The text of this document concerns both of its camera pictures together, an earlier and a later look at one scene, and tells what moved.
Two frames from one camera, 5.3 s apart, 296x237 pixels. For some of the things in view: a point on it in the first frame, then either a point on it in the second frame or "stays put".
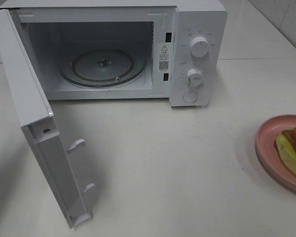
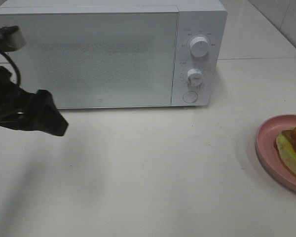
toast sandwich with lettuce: [291, 144] stays put
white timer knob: [195, 77] stays put
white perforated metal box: [33, 109] → [98, 60]
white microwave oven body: [126, 49] stays put
